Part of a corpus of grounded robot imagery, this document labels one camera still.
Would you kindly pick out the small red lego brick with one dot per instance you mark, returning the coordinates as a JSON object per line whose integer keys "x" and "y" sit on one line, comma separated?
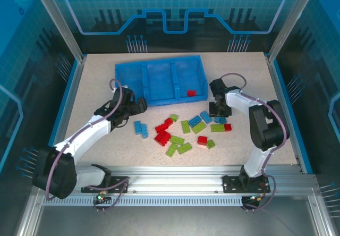
{"x": 228, "y": 127}

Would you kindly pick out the long red lego brick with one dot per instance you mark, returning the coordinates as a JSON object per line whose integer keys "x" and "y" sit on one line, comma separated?
{"x": 164, "y": 125}

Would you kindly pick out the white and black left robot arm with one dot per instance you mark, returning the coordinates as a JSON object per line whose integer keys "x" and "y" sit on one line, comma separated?
{"x": 79, "y": 137}

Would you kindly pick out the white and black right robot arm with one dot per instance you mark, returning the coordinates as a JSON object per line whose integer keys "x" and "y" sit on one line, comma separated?
{"x": 255, "y": 164}

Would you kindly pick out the small green lego brick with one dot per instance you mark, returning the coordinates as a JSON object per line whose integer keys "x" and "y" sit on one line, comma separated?
{"x": 211, "y": 144}
{"x": 174, "y": 117}

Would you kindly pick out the blue three-compartment plastic bin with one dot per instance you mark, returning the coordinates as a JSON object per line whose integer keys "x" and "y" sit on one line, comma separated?
{"x": 159, "y": 74}

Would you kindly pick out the blue table edge strip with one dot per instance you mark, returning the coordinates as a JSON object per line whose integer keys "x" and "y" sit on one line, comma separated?
{"x": 288, "y": 100}
{"x": 69, "y": 87}

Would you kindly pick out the small LED circuit board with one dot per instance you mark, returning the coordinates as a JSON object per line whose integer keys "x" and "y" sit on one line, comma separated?
{"x": 255, "y": 198}
{"x": 101, "y": 197}

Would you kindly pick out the grey metal panel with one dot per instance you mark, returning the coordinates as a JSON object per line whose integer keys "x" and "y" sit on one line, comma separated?
{"x": 172, "y": 220}

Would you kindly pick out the aluminum side rail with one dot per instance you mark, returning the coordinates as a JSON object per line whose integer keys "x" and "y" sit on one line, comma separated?
{"x": 280, "y": 100}
{"x": 77, "y": 76}

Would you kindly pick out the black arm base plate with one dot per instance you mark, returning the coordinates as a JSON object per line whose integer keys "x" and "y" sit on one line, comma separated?
{"x": 231, "y": 184}
{"x": 119, "y": 185}

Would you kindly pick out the aluminum mounting rail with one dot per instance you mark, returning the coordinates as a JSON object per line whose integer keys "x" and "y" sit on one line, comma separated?
{"x": 172, "y": 177}

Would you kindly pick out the aluminum frame post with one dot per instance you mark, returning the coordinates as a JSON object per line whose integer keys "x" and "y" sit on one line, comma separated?
{"x": 290, "y": 20}
{"x": 64, "y": 26}

